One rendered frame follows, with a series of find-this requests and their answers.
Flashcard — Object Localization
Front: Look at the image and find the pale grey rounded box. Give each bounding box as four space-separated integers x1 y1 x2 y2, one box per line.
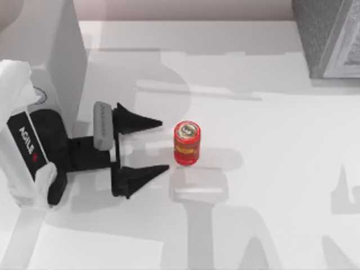
92 101 115 151

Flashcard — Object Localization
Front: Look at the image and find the red can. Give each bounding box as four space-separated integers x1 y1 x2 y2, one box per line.
173 120 202 167

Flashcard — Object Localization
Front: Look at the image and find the grey cabinet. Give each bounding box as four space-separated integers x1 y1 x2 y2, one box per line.
291 0 360 80

